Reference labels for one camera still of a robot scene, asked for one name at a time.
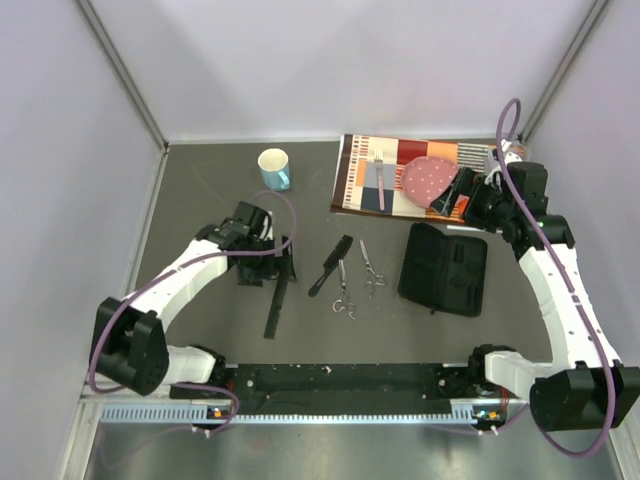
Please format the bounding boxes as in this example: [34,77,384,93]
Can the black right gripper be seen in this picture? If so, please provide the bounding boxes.
[430,167,515,233]

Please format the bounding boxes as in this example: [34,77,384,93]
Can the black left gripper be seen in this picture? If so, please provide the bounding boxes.
[237,234,295,286]

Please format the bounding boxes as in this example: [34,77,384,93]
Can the long black barber comb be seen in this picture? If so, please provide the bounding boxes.
[263,279,288,340]

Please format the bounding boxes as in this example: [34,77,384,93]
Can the black zip tool case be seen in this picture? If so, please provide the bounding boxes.
[397,223,488,317]

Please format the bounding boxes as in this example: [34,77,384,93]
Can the silver straight scissors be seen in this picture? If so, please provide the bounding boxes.
[359,239,387,297]

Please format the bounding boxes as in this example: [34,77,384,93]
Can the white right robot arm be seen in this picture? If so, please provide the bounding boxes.
[422,160,639,432]

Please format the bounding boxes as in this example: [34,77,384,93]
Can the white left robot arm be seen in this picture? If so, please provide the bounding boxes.
[88,202,293,397]

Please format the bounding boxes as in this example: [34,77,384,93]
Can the pink polka dot plate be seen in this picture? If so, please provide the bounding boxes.
[400,156,459,208]

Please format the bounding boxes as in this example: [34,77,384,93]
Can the silver thinning scissors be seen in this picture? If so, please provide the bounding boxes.
[332,259,355,320]

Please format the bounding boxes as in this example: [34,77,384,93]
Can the colourful patterned placemat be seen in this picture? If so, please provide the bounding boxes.
[331,134,494,225]

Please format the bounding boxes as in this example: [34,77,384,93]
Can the blue ceramic mug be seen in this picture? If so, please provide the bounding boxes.
[257,148,291,192]

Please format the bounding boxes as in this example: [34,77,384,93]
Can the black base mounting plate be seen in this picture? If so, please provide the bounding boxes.
[168,362,506,415]

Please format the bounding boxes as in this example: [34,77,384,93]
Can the black handled comb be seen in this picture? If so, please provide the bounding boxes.
[308,235,353,298]

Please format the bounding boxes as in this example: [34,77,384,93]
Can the pink handled fork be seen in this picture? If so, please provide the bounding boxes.
[374,149,385,212]

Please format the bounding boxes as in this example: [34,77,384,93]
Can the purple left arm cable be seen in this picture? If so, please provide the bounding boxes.
[85,190,298,396]

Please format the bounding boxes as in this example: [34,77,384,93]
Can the grey slotted cable duct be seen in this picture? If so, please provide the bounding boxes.
[100,404,501,426]

